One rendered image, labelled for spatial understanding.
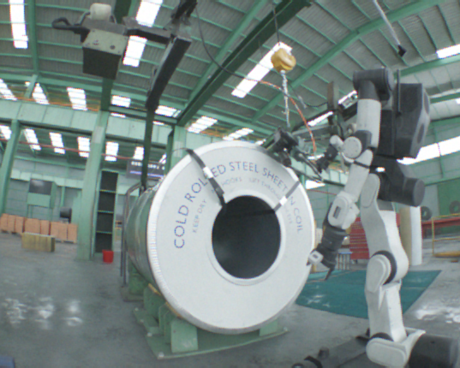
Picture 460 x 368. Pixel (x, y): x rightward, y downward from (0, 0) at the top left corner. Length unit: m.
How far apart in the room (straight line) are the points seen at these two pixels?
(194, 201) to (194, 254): 0.28
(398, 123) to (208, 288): 1.19
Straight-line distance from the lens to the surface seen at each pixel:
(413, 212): 5.77
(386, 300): 1.05
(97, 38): 1.13
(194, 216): 1.24
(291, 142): 1.58
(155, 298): 2.08
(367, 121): 0.89
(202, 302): 1.31
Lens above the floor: 0.77
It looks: 13 degrees up
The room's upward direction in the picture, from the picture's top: 1 degrees clockwise
